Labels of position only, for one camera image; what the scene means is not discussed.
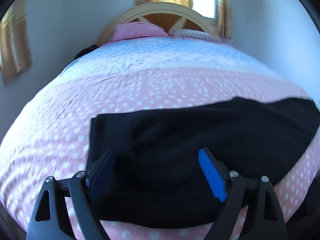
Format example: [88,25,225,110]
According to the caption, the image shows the dark navy pants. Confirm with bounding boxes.
[87,98,319,229]

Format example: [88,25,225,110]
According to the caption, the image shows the pink polka dot bedspread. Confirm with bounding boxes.
[1,37,319,239]

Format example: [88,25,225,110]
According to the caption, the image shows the golden side curtain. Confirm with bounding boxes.
[1,0,33,83]

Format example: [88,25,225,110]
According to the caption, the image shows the pink pillow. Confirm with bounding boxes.
[107,22,168,42]

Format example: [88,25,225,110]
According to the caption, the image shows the wooden arched headboard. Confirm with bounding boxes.
[96,2,221,46]

